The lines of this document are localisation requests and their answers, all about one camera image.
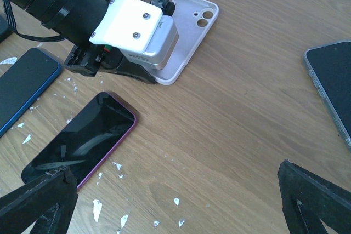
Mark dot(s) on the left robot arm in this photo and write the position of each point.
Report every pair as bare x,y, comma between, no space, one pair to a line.
50,13

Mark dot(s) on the purple phone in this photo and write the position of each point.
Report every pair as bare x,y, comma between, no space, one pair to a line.
86,142

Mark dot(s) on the bare black phone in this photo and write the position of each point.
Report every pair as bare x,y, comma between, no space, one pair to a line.
328,66

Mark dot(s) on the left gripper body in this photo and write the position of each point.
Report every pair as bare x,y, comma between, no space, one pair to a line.
85,58

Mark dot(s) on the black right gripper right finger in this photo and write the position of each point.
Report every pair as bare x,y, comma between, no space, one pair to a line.
309,202

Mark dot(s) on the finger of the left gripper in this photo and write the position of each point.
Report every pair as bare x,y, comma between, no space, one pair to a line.
123,67

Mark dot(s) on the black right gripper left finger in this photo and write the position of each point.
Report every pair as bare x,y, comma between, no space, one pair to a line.
47,203

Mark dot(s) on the cream cased phone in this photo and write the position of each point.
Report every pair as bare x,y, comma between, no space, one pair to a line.
193,19

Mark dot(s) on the blue phone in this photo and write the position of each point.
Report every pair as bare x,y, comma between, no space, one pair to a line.
24,82

